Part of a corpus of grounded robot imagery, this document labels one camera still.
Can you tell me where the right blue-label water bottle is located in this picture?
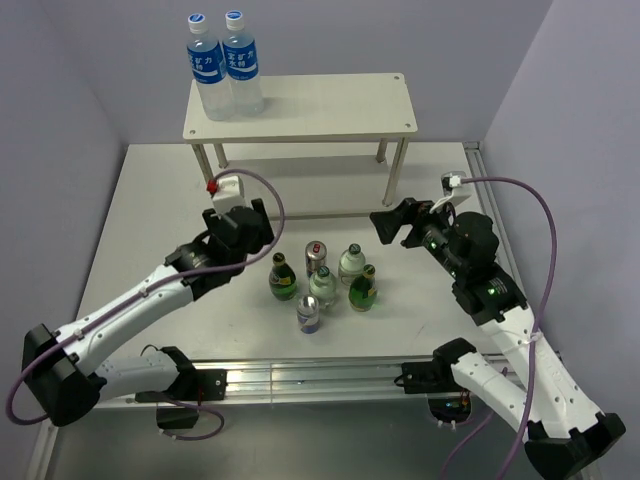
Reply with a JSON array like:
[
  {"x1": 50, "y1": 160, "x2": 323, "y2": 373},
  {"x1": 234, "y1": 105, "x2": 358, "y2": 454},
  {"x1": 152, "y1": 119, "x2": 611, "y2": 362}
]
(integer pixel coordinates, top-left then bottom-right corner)
[{"x1": 222, "y1": 10, "x2": 264, "y2": 116}]

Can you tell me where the aluminium front rail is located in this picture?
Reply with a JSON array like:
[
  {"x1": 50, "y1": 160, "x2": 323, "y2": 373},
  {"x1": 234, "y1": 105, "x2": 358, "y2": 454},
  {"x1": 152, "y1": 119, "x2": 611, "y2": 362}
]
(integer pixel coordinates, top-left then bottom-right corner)
[{"x1": 92, "y1": 355, "x2": 506, "y2": 410}]

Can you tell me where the black box under rail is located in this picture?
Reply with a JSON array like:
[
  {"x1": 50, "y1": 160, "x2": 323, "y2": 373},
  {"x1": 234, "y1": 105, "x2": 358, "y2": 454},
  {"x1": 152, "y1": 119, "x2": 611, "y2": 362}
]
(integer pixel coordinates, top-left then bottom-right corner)
[{"x1": 155, "y1": 407, "x2": 199, "y2": 432}]

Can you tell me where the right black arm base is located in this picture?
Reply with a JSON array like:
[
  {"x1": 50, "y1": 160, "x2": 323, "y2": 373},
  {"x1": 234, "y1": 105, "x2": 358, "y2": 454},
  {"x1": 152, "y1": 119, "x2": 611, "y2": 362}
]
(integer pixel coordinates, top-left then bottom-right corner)
[{"x1": 394, "y1": 360, "x2": 463, "y2": 395}]

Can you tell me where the aluminium rail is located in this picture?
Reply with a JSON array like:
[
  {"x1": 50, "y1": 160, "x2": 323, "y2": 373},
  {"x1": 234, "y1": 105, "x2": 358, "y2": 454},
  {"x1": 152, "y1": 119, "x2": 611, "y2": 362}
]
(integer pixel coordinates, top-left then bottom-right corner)
[
  {"x1": 463, "y1": 142, "x2": 525, "y2": 293},
  {"x1": 92, "y1": 355, "x2": 506, "y2": 410}
]

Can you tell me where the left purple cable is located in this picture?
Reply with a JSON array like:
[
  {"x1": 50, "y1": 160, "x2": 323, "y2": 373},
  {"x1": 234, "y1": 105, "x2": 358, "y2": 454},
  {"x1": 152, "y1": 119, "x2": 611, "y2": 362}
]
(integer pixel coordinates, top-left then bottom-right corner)
[{"x1": 5, "y1": 169, "x2": 287, "y2": 428}]

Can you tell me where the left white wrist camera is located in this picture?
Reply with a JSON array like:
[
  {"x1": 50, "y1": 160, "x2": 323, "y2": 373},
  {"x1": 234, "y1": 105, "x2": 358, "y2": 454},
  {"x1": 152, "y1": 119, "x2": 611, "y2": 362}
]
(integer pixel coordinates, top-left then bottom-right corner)
[{"x1": 206, "y1": 175, "x2": 246, "y2": 215}]

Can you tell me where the front clear glass bottle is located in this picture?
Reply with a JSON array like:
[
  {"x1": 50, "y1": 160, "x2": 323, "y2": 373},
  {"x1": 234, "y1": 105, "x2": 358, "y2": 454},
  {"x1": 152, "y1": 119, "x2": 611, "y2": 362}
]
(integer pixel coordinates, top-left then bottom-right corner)
[{"x1": 309, "y1": 265, "x2": 337, "y2": 309}]

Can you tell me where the rear red silver can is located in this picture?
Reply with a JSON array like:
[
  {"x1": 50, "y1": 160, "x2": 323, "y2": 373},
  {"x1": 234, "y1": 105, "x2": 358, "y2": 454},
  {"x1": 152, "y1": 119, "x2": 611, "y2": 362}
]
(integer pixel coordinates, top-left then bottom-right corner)
[{"x1": 304, "y1": 241, "x2": 327, "y2": 278}]

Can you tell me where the rear clear glass bottle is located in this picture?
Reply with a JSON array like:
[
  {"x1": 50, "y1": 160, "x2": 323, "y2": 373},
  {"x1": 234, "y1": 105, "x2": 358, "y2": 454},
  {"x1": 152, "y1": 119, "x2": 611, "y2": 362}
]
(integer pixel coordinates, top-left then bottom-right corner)
[{"x1": 338, "y1": 243, "x2": 366, "y2": 286}]

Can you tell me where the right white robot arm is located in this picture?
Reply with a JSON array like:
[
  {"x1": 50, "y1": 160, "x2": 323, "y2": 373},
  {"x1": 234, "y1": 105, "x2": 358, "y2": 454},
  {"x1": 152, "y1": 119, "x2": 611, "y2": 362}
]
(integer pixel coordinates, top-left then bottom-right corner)
[{"x1": 370, "y1": 198, "x2": 626, "y2": 479}]

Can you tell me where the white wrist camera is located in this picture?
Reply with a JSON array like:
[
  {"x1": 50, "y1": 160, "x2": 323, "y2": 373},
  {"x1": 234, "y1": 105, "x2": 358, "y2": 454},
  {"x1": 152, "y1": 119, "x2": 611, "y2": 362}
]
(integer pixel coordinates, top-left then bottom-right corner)
[
  {"x1": 206, "y1": 175, "x2": 246, "y2": 215},
  {"x1": 430, "y1": 171, "x2": 473, "y2": 214}
]

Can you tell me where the clear glass bottle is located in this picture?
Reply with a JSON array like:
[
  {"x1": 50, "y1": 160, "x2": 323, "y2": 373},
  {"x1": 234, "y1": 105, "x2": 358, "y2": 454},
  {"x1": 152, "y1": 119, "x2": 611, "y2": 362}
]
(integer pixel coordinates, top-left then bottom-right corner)
[
  {"x1": 338, "y1": 243, "x2": 366, "y2": 286},
  {"x1": 309, "y1": 265, "x2": 337, "y2": 309}
]

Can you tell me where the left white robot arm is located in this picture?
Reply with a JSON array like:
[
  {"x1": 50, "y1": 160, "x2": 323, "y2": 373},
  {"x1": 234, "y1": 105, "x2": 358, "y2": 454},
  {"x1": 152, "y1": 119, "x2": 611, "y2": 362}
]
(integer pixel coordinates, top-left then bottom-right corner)
[{"x1": 20, "y1": 199, "x2": 279, "y2": 427}]

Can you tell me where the left blue-label water bottle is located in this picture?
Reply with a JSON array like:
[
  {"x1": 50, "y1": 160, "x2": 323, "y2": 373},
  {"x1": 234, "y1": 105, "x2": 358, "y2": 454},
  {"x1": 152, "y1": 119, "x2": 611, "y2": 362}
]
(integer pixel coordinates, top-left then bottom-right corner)
[{"x1": 187, "y1": 13, "x2": 235, "y2": 121}]

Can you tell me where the green glass bottle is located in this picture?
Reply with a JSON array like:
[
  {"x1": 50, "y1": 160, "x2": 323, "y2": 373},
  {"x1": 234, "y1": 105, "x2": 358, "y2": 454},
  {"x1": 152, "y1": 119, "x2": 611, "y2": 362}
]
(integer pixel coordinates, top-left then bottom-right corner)
[
  {"x1": 348, "y1": 264, "x2": 378, "y2": 312},
  {"x1": 269, "y1": 252, "x2": 297, "y2": 301}
]

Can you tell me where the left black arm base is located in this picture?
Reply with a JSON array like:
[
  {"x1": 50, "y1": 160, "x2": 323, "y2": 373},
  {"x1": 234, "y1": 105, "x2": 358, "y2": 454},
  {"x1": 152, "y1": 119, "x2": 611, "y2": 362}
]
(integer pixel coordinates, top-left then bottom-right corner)
[{"x1": 135, "y1": 368, "x2": 227, "y2": 403}]

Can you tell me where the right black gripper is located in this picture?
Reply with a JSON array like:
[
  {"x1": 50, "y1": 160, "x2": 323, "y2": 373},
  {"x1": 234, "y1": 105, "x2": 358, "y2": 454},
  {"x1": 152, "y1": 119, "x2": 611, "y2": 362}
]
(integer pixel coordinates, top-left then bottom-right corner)
[{"x1": 369, "y1": 196, "x2": 466, "y2": 278}]

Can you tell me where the aluminium right rail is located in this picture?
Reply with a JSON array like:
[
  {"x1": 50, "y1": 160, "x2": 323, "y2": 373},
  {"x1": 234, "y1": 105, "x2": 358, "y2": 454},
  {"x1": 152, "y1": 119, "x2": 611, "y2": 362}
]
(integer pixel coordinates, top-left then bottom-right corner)
[{"x1": 463, "y1": 142, "x2": 525, "y2": 293}]

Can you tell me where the front blue silver can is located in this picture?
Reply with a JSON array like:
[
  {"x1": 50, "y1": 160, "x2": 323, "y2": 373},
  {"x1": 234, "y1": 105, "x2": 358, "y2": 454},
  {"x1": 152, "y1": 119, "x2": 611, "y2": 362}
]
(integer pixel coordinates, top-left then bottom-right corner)
[{"x1": 296, "y1": 294, "x2": 320, "y2": 334}]

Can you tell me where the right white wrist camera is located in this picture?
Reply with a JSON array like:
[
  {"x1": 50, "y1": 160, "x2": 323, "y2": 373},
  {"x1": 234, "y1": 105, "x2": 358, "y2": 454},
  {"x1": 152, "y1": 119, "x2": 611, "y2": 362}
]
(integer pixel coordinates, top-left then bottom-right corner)
[{"x1": 430, "y1": 171, "x2": 473, "y2": 214}]

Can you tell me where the blue-label water bottle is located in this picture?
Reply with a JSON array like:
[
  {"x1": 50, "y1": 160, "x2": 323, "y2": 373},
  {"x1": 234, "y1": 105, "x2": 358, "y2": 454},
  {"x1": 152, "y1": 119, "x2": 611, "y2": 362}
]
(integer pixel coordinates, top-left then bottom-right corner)
[
  {"x1": 187, "y1": 13, "x2": 235, "y2": 121},
  {"x1": 222, "y1": 10, "x2": 264, "y2": 116}
]

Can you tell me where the white two-tier shelf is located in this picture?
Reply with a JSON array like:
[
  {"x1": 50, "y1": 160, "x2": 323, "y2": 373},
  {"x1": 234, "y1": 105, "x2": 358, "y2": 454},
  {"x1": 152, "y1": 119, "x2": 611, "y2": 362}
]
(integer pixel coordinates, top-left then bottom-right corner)
[{"x1": 183, "y1": 73, "x2": 418, "y2": 217}]

